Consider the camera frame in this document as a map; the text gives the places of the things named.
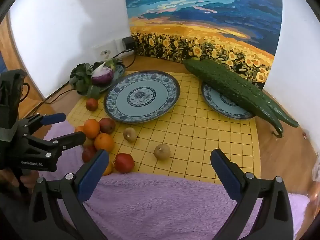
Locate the small blue patterned plate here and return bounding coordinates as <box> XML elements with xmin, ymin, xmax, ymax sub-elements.
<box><xmin>94</xmin><ymin>62</ymin><xmax>126</xmax><ymax>93</ymax></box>
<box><xmin>201</xmin><ymin>82</ymin><xmax>256</xmax><ymax>120</ymax></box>

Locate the yellow grid board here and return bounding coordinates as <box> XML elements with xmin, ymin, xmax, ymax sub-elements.
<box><xmin>65</xmin><ymin>70</ymin><xmax>262</xmax><ymax>184</ymax></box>

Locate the large blue patterned plate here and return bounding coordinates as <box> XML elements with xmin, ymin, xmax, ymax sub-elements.
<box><xmin>103</xmin><ymin>70</ymin><xmax>181</xmax><ymax>123</ymax></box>

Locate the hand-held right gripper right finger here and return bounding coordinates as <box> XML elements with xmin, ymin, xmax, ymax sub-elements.
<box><xmin>210</xmin><ymin>149</ymin><xmax>293</xmax><ymax>240</ymax></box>

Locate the looped black cable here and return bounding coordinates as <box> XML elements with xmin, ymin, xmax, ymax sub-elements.
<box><xmin>124</xmin><ymin>54</ymin><xmax>137</xmax><ymax>70</ymax></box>

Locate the green leafy vegetable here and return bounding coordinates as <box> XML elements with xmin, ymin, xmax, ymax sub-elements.
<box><xmin>69</xmin><ymin>58</ymin><xmax>120</xmax><ymax>100</ymax></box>

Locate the clear plastic bag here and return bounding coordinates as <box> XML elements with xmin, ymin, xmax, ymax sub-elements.
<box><xmin>311</xmin><ymin>152</ymin><xmax>320</xmax><ymax>205</ymax></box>

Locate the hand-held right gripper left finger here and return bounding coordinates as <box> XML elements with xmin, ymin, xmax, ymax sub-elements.
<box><xmin>27</xmin><ymin>149</ymin><xmax>110</xmax><ymax>240</ymax></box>

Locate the green cucumber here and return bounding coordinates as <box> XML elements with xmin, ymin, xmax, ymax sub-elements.
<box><xmin>182</xmin><ymin>58</ymin><xmax>284</xmax><ymax>138</ymax></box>
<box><xmin>200</xmin><ymin>59</ymin><xmax>300</xmax><ymax>128</ymax></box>

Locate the person's left hand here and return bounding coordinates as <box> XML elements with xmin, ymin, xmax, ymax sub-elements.
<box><xmin>0</xmin><ymin>169</ymin><xmax>37</xmax><ymax>195</ymax></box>

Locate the sunflower field painting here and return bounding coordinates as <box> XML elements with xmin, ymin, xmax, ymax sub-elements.
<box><xmin>122</xmin><ymin>0</ymin><xmax>283</xmax><ymax>90</ymax></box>

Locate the black power adapter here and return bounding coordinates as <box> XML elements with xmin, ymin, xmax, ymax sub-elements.
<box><xmin>122</xmin><ymin>36</ymin><xmax>137</xmax><ymax>50</ymax></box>

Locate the red plum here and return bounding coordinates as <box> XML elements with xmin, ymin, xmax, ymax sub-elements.
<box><xmin>99</xmin><ymin>118</ymin><xmax>116</xmax><ymax>134</ymax></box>
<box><xmin>86</xmin><ymin>98</ymin><xmax>99</xmax><ymax>111</ymax></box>
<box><xmin>114</xmin><ymin>153</ymin><xmax>135</xmax><ymax>173</ymax></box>
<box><xmin>82</xmin><ymin>145</ymin><xmax>98</xmax><ymax>163</ymax></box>

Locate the purple fleece blanket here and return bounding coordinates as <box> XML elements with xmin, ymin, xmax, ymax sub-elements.
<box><xmin>41</xmin><ymin>121</ymin><xmax>310</xmax><ymax>240</ymax></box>

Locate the halved red onion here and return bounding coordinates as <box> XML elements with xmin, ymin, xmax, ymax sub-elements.
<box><xmin>91</xmin><ymin>62</ymin><xmax>115</xmax><ymax>85</ymax></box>

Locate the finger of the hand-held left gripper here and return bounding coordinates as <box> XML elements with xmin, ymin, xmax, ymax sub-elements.
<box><xmin>17</xmin><ymin>112</ymin><xmax>67</xmax><ymax>137</ymax></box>
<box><xmin>25</xmin><ymin>131</ymin><xmax>87</xmax><ymax>157</ymax></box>

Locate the wooden door frame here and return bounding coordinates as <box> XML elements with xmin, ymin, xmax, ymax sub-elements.
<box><xmin>0</xmin><ymin>17</ymin><xmax>47</xmax><ymax>120</ymax></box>

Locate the white wall socket plate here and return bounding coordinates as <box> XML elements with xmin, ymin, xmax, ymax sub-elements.
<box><xmin>114</xmin><ymin>38</ymin><xmax>127</xmax><ymax>53</ymax></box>
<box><xmin>93</xmin><ymin>44</ymin><xmax>118</xmax><ymax>62</ymax></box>

